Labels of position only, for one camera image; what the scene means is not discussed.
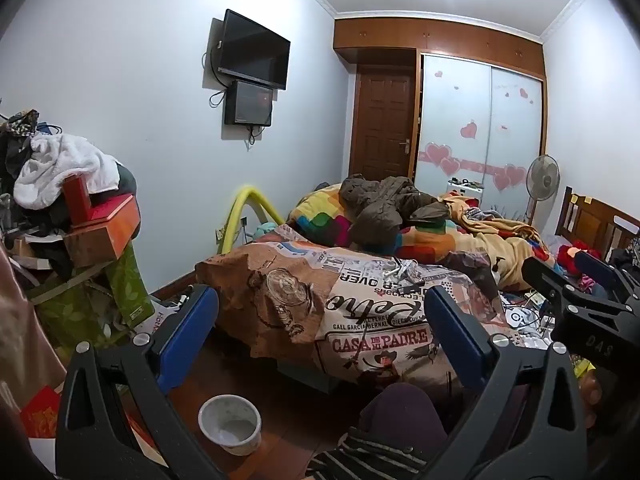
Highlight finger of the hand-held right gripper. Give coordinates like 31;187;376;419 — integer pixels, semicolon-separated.
575;251;638;301
522;257;591;311

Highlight yellow blanket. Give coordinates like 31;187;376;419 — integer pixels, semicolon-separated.
440;192;556;291

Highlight small black wall monitor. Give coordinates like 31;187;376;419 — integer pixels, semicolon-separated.
223;80;275;128

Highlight white towel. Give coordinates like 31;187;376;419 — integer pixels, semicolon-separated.
14;134;123;211

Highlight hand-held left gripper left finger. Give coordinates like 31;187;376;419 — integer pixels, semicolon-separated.
54;284;229;480

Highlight black wall television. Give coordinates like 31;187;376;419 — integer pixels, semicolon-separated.
210;8;292;91

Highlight white wired earphones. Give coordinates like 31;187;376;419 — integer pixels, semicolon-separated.
395;259;426;281

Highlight brown padded jacket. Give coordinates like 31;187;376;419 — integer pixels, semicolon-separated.
340;174;451;248

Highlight white sliding door heart stickers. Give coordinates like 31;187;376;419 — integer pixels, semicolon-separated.
489;65;544;206
417;54;493;192

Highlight wooden headboard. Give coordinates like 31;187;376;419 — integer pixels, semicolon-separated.
555;186;640;266

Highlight yellow hoop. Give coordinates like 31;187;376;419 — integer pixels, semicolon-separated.
220;185;286;256

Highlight colourful patchwork blanket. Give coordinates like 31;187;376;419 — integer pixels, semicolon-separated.
287;182;481;261

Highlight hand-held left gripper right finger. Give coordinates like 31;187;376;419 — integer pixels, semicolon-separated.
420;286;589;480

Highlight white bowl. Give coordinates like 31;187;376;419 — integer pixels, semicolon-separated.
198;394;263;457

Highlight teal cloth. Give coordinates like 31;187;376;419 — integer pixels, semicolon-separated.
250;221;281;241

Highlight pink fabric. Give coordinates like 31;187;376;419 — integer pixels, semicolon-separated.
0;245;68;396

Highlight brown wooden door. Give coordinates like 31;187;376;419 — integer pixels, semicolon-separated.
352;72;417;181

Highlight white round device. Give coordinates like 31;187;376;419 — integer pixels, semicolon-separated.
505;305;533;328

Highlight red plush toy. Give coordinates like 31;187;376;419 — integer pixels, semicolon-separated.
557;240;593;276

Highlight white nightstand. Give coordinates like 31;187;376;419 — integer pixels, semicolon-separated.
446;177;486;202

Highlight long orange-red box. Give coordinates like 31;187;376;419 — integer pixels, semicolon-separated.
62;194;142;268

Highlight standing fan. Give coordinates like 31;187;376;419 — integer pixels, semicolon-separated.
525;154;561;226

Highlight red paper packet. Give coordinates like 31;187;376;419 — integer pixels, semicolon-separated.
20;385;63;438

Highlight green leaf-print gift bag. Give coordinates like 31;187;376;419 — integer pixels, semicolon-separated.
30;242;156;351

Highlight wooden overhead cabinet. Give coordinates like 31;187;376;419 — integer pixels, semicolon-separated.
333;16;546;78

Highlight striped cloth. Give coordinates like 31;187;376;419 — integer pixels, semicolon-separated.
305;425;441;480

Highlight person's dark trouser leg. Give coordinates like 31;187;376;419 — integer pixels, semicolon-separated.
357;382;451;448

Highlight newspaper print blanket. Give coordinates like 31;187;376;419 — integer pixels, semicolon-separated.
195;225;506;401

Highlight small red box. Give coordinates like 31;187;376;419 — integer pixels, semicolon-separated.
62;172;93;226

